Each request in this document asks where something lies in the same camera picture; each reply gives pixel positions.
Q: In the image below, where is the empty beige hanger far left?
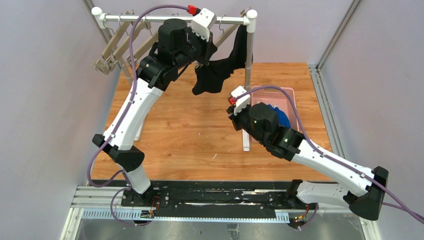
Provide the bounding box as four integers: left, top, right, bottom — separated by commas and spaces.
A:
93, 12, 133, 80

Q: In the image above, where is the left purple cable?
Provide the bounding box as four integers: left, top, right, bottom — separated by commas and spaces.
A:
86, 4, 190, 227

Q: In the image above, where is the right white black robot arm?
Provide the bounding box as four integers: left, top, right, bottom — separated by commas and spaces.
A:
226, 102, 389, 221

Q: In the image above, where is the beige hanger with black underwear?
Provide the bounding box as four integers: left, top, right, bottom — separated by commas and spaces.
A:
195, 24, 254, 73

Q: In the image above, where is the black underwear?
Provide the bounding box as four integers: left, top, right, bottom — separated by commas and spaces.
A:
192, 25, 248, 96

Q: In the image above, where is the white silver clothes rack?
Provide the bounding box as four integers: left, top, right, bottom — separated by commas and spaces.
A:
91, 5, 258, 152

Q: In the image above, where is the blue underwear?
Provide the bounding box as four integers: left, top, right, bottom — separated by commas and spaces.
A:
268, 104, 292, 128

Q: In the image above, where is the purple cable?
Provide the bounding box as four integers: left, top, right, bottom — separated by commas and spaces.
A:
235, 85, 424, 225
86, 4, 190, 227

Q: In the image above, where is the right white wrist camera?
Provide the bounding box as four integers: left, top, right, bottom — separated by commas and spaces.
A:
228, 85, 251, 116

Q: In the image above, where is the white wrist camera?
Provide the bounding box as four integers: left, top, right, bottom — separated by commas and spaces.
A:
228, 85, 251, 116
187, 4, 217, 42

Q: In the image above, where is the beige clip hanger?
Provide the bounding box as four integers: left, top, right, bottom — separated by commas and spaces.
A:
99, 21, 152, 74

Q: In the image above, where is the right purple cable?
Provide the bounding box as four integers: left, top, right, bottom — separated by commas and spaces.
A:
235, 85, 424, 225

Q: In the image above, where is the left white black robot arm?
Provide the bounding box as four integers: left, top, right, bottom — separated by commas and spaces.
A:
92, 18, 217, 195

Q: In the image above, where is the beige hanger with blue underwear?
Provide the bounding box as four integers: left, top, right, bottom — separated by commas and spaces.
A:
118, 21, 158, 72

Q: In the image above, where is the pink plastic basket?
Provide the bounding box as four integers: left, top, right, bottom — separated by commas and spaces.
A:
251, 88, 300, 131

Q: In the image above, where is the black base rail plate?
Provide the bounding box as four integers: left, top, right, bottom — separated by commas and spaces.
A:
121, 180, 316, 219

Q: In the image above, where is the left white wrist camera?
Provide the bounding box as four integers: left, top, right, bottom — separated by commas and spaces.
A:
187, 4, 217, 42

